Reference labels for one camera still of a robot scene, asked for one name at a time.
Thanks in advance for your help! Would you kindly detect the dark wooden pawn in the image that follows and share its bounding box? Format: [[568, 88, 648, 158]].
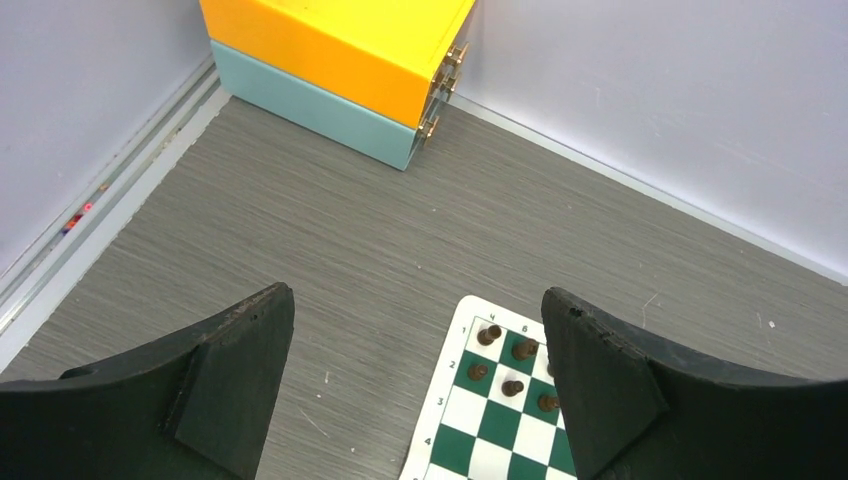
[[467, 363, 489, 382], [501, 380, 525, 397], [537, 394, 560, 412]]

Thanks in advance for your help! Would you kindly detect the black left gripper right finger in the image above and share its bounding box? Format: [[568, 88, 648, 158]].
[[541, 287, 815, 479]]

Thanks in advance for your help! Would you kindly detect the light blue box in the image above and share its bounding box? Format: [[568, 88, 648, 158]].
[[211, 40, 442, 171]]

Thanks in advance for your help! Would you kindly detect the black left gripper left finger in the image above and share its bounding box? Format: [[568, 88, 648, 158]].
[[62, 282, 294, 479]]

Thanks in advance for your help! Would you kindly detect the green white chess board mat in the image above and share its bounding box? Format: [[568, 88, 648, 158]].
[[399, 295, 576, 480]]

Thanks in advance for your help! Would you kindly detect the yellow box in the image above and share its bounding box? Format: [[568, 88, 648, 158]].
[[200, 0, 474, 128]]

